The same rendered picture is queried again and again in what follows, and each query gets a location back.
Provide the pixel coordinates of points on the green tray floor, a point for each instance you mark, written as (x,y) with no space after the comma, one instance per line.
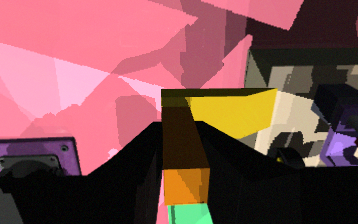
(190,214)

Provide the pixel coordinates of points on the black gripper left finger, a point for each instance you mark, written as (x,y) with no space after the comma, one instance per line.
(123,190)

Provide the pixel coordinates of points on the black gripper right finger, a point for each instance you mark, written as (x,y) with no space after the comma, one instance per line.
(248,187)

